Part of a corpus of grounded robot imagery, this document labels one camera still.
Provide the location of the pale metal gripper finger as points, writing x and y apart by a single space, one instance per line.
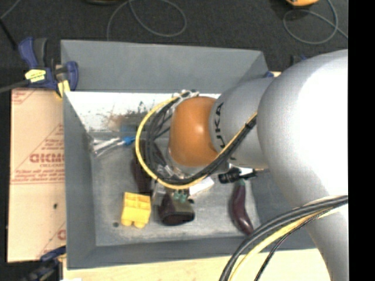
158 195

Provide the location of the dark brown rounded object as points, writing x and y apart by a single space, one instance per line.
173 218

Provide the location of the yellow toy building block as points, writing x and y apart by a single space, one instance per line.
136 209

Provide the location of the dark brown long object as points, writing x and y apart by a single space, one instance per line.
141 174

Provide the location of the purple toy eggplant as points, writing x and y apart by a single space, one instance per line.
239 209

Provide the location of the clear plastic bottle, blue cap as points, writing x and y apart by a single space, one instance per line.
108 145

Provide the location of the grey metal bin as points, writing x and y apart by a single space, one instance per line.
152 69

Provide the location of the brown cardboard board, red print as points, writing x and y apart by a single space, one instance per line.
32 162

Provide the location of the black cylinder on white bracket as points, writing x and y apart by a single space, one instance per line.
229 176

